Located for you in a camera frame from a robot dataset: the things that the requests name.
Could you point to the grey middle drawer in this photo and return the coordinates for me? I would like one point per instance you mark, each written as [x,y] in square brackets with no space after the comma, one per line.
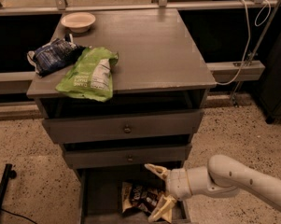
[108,157]

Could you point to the green chip bag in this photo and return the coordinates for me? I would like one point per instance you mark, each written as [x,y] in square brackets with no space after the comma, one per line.
[90,77]

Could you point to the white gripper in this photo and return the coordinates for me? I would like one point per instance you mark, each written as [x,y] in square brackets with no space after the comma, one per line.
[176,183]

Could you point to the white bowl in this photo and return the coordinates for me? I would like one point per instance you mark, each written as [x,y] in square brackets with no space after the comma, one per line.
[79,22]

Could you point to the grey top drawer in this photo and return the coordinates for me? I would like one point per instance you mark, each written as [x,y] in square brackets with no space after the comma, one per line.
[90,129]

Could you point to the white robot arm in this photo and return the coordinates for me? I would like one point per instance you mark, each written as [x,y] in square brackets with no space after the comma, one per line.
[222,177]

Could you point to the dark cabinet at right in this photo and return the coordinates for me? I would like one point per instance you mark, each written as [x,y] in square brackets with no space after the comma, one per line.
[269,87]

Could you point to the grey open bottom drawer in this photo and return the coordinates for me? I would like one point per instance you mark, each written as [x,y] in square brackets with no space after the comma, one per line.
[101,196]

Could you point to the black stand leg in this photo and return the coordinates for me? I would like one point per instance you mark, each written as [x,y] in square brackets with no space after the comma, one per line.
[8,174]

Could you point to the blue chip bag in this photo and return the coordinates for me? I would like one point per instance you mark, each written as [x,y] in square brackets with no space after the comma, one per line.
[54,56]

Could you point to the brown chip bag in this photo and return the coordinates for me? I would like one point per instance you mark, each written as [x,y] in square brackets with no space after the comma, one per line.
[145,198]

